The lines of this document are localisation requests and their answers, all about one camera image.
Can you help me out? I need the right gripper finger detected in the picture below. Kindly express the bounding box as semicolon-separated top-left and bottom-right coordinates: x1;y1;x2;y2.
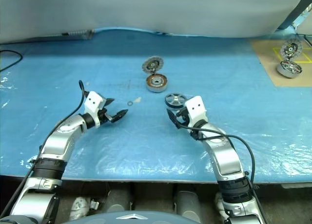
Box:
166;108;183;130

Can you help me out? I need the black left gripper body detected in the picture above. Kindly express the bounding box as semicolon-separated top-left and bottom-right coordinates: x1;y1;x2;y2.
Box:
98;100;114;125

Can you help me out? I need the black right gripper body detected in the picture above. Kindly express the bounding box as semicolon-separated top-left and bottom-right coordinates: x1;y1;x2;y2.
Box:
175;106;191;129

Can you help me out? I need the grey pulley wheel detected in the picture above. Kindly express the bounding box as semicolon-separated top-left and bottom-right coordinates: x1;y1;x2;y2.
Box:
165;92;188;110

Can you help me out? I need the round metal bearing housing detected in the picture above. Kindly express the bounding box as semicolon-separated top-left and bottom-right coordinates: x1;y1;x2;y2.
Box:
145;74;169;94

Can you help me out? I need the motor cover with circuit board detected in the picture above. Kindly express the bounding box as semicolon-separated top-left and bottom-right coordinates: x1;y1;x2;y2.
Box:
280;37;304;61
141;56;163;74

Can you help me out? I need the grey power strip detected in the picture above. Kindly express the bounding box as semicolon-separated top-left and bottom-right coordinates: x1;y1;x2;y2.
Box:
60;29;95;41

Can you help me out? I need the grey rounded shape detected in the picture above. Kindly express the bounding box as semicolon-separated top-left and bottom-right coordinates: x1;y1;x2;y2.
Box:
105;183;134;212
173;183;199;216

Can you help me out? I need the white rounded shape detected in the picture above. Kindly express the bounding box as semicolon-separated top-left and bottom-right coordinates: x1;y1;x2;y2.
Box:
214;191;229;221
71;196;99;221

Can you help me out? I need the white backdrop sheet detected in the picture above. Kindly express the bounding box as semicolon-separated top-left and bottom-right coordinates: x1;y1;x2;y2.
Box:
0;0;312;45

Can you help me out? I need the brown cardboard sheet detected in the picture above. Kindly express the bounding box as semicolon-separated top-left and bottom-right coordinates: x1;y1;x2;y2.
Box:
251;36;312;88

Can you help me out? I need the grey-blue robot torso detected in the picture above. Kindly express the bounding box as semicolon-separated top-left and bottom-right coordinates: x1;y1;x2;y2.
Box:
59;210;226;224

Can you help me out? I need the silver metal bar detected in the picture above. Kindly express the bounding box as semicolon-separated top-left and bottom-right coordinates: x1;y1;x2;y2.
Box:
292;3;312;32

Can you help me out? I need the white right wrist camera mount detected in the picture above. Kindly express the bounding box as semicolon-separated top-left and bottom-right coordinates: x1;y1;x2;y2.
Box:
183;95;208;127

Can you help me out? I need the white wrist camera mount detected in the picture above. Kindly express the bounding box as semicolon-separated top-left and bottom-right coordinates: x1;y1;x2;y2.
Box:
83;91;107;129
183;95;208;127

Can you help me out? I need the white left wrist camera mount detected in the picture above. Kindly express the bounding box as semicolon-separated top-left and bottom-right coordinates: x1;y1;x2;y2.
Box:
83;91;107;129

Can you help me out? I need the thin black cable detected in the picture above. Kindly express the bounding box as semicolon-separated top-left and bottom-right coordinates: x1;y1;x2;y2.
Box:
0;49;23;72

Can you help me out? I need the black slanted strap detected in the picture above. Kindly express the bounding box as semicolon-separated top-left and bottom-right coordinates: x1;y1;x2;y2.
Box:
282;0;312;30

